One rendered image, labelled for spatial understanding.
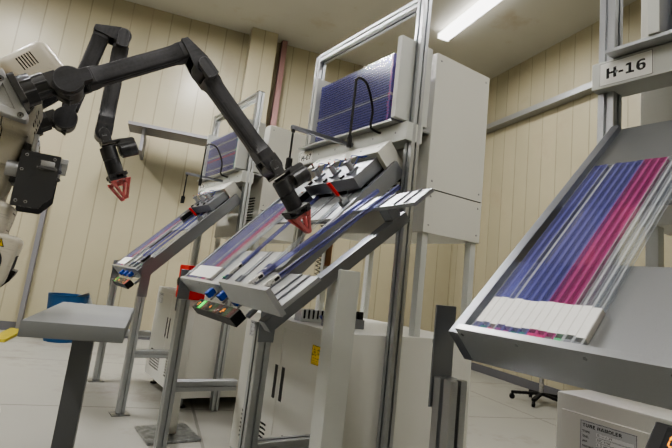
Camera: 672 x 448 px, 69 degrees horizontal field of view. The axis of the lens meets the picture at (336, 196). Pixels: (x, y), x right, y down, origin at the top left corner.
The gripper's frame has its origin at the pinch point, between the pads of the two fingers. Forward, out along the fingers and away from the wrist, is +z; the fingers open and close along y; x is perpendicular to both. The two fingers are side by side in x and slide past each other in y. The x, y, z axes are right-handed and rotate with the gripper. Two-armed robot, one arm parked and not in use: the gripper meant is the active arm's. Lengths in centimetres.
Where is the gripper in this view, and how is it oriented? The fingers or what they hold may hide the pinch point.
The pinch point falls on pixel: (307, 230)
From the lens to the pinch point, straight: 167.1
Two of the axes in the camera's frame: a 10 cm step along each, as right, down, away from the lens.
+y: -5.6, 0.8, 8.3
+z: 4.6, 8.6, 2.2
